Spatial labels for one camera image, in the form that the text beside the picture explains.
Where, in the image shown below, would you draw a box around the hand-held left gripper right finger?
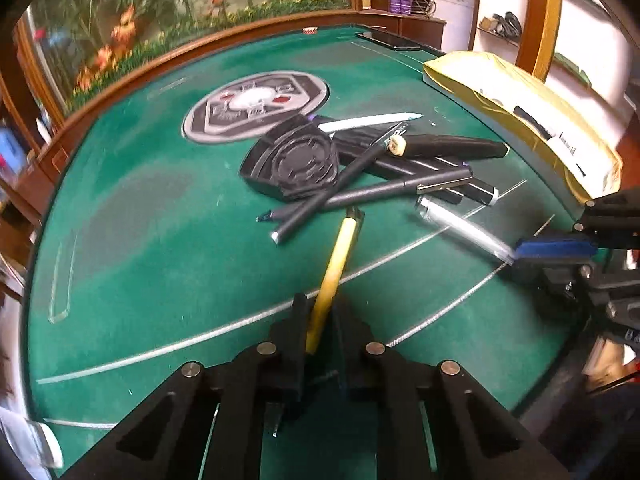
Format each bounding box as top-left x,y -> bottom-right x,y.
332,302 -> 571,480

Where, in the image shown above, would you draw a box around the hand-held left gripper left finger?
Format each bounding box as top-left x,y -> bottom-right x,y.
60,294 -> 308,480

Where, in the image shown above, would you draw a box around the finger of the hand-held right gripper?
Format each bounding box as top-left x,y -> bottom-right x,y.
575,187 -> 640,248
512,236 -> 601,301

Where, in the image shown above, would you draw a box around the yellow pen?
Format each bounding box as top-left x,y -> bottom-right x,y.
305,206 -> 366,356

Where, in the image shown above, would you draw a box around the clear plastic pen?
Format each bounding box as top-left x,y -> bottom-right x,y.
415,195 -> 517,264

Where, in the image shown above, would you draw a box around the black marker white print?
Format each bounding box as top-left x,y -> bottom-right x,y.
332,130 -> 501,207

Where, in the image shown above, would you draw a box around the yellow white bag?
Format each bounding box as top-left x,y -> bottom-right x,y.
422,51 -> 624,206

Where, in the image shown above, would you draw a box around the thin black clip pen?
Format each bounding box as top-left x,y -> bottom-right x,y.
256,166 -> 474,224

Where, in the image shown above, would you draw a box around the black pen ivory end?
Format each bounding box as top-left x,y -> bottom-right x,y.
271,132 -> 409,246

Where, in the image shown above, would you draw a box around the black round plastic holder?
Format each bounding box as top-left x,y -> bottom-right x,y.
239,115 -> 342,204

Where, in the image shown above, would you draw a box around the white pen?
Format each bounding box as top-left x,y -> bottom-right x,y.
317,111 -> 424,134

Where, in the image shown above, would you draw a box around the thick black textured pen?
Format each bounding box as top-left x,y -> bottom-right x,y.
400,132 -> 509,159

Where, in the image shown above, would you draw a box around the green flat pieces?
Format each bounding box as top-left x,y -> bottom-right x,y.
551,52 -> 592,85

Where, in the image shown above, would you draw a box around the grey table control panel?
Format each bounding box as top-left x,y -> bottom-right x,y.
181,70 -> 331,145

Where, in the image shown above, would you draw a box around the black smartphone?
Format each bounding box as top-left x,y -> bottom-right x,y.
355,31 -> 422,52

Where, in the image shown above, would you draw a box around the low wooden cabinet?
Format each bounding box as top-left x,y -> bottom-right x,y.
360,7 -> 447,53

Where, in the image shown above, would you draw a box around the wooden shelf cabinet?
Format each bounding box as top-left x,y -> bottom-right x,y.
0,75 -> 66,311

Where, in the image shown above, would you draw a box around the artificial flower display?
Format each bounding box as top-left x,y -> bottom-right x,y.
25,0 -> 353,113

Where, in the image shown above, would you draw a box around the wall shelf with tools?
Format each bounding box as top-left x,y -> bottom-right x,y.
476,10 -> 524,46

